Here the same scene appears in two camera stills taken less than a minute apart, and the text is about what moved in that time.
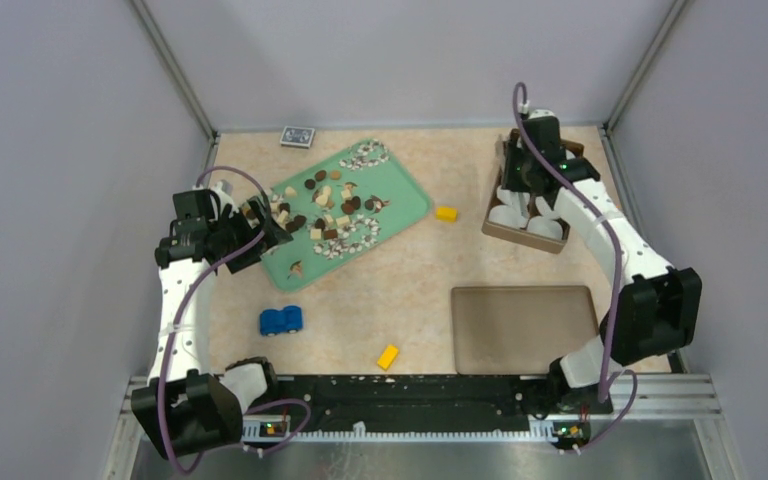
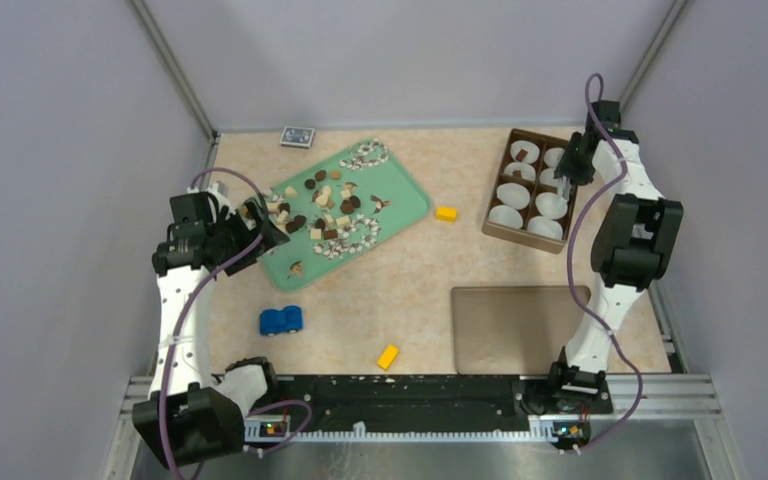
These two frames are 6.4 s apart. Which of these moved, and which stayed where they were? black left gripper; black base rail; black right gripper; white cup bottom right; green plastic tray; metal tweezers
Moved: metal tweezers; black right gripper
Stayed: green plastic tray; black left gripper; black base rail; white cup bottom right
